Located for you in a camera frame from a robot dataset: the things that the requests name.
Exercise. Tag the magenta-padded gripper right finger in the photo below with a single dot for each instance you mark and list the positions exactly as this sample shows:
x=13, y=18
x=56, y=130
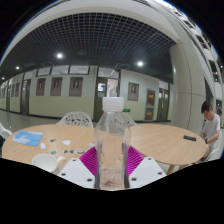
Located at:
x=146, y=171

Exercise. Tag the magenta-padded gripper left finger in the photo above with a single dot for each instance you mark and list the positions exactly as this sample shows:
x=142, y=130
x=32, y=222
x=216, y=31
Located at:
x=76, y=173

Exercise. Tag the clear plastic bottle white cap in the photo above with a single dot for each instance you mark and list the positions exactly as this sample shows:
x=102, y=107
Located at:
x=112, y=140

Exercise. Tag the round wooden table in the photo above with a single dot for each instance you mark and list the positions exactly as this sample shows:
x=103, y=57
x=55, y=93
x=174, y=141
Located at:
x=166, y=143

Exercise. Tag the black phone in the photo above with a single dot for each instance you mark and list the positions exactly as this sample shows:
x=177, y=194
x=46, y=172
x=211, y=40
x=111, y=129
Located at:
x=189, y=138

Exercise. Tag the light blue booklet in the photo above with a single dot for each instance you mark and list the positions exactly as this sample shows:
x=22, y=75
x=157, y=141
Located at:
x=28, y=138

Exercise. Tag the person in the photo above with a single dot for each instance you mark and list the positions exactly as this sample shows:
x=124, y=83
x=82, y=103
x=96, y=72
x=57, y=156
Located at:
x=211, y=128

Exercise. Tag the round ceiling lights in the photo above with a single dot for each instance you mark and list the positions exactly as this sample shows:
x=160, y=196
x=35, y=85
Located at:
x=59, y=55

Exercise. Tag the framed wall portraits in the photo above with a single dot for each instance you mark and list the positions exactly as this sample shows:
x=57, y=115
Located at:
x=76, y=86

